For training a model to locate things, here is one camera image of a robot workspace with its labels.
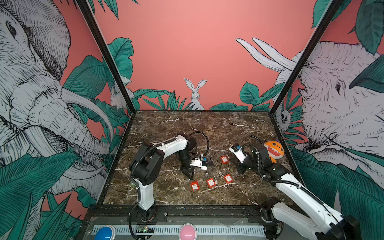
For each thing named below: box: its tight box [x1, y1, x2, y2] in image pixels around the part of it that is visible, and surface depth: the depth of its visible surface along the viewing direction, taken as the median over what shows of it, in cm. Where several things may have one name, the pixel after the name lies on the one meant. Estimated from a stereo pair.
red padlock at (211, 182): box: [206, 178, 216, 188], surface depth 85 cm
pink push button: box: [179, 222, 198, 240], surface depth 69 cm
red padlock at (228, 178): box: [224, 174, 234, 184], surface depth 87 cm
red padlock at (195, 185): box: [191, 180, 200, 191], surface depth 81 cm
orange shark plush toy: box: [263, 140, 285, 164], surface depth 91 cm
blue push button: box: [94, 224, 117, 240], surface depth 69 cm
